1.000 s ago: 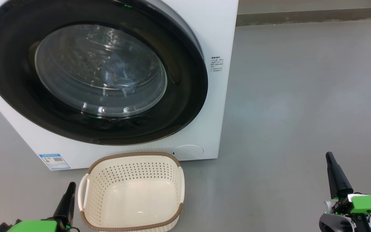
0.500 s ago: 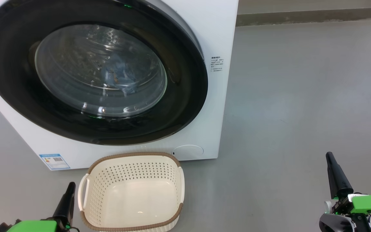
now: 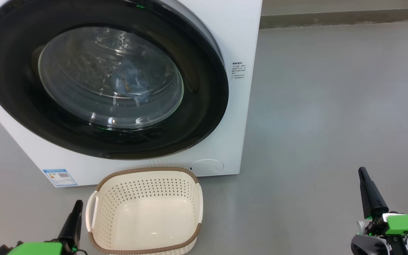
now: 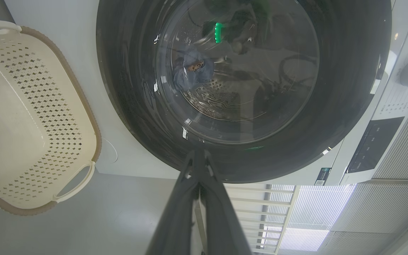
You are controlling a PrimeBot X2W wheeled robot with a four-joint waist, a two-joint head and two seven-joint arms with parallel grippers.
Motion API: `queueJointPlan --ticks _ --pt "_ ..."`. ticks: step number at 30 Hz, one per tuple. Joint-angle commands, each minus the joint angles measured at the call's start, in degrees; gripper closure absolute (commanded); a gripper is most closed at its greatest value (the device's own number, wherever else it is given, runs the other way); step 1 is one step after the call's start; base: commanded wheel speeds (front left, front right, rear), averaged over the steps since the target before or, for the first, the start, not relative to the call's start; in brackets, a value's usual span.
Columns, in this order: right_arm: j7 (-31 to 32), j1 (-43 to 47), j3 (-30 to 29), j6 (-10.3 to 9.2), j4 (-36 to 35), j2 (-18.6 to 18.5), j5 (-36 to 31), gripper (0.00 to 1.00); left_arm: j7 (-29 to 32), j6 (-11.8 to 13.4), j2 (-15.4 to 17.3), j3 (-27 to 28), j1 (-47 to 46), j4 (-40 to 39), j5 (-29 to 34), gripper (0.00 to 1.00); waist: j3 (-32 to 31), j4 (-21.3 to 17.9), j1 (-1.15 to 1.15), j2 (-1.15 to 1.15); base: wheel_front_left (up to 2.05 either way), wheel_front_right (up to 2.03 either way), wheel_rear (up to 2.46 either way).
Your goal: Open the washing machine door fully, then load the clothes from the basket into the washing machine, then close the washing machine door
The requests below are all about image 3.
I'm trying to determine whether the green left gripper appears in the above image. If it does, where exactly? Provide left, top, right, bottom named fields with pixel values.
left=7, top=200, right=84, bottom=255

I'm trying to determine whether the blue cartoon print garment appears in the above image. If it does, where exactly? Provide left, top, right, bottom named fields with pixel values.
left=110, top=58, right=155, bottom=103

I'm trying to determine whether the black glass washing machine door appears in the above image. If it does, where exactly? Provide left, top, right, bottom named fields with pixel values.
left=0, top=0, right=230, bottom=160

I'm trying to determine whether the cream laundry basket brown rim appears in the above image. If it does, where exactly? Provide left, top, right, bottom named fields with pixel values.
left=85, top=167, right=204, bottom=255

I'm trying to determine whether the white front-load washing machine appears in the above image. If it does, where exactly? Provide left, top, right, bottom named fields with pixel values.
left=0, top=0, right=263, bottom=187

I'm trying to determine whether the blue energy label sticker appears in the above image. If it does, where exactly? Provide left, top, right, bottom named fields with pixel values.
left=42, top=169, right=78, bottom=187

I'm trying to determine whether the round white filter cover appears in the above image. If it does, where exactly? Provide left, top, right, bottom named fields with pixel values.
left=190, top=159, right=225, bottom=176

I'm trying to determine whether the black text instruction sticker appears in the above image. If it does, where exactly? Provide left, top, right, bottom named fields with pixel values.
left=231, top=62, right=247, bottom=80

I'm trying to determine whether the grey wall baseboard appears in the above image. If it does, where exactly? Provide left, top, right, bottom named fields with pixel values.
left=260, top=8, right=408, bottom=29

